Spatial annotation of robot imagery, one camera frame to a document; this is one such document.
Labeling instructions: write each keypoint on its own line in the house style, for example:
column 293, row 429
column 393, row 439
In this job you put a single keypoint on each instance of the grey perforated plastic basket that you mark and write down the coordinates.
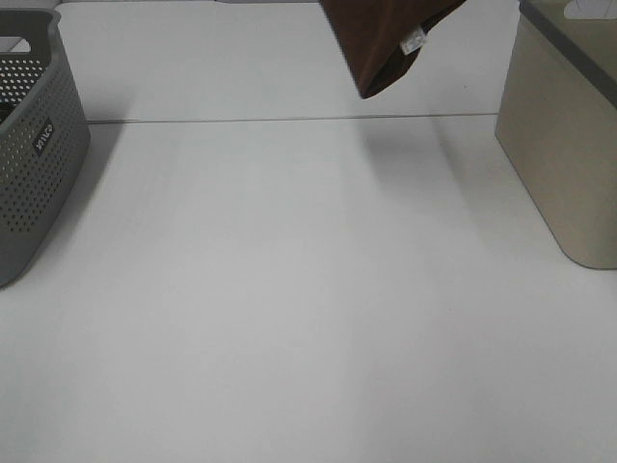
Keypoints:
column 44, row 135

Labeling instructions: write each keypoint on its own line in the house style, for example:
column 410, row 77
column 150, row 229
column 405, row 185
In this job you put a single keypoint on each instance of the brown towel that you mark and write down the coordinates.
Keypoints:
column 371, row 36

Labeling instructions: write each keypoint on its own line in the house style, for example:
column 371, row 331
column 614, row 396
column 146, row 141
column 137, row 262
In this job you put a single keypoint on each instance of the beige plastic basket grey rim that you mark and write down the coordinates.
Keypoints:
column 557, row 124

